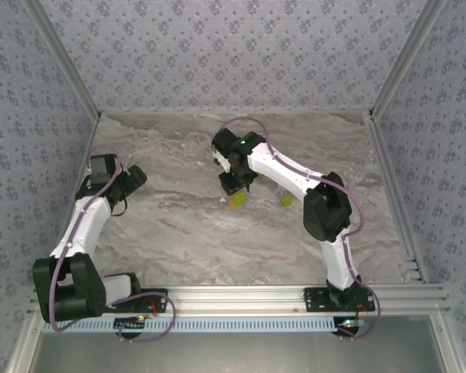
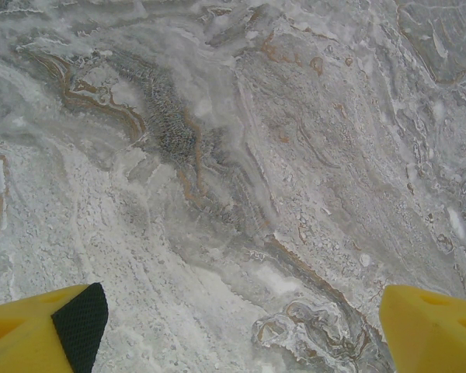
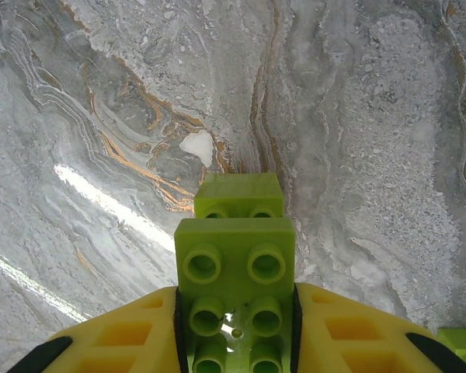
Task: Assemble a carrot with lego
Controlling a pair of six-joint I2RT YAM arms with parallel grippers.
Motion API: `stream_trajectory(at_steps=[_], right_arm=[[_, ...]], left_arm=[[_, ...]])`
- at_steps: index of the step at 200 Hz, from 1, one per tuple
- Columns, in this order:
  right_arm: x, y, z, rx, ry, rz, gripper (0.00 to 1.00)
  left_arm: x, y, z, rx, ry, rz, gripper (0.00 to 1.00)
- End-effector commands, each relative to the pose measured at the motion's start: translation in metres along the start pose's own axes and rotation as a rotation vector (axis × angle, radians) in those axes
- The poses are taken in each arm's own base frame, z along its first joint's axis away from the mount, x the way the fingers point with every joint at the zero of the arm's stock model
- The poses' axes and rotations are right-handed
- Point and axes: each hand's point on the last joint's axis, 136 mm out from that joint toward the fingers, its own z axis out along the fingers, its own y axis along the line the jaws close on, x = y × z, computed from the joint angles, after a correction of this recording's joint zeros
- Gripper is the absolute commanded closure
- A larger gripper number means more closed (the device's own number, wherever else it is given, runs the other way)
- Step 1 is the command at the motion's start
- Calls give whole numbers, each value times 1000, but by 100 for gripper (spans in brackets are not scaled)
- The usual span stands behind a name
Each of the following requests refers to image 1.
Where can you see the lime green lego brick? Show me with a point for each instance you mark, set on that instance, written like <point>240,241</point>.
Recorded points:
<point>286,201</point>
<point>239,198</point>

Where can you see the orange lego brick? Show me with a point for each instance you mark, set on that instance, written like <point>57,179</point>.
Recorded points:
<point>231,203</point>

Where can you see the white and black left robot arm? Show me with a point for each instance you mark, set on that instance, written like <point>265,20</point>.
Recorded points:
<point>83,223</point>

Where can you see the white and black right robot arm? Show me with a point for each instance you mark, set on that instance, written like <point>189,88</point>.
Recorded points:
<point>279,171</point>

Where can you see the small circuit board with leds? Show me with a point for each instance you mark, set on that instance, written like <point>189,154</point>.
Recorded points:
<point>349,323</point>
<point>130,322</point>

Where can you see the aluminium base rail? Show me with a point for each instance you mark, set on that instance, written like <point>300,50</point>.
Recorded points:
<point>237,299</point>

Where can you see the aluminium corner post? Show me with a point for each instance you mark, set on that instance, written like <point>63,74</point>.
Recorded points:
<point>68,58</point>
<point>407,58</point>

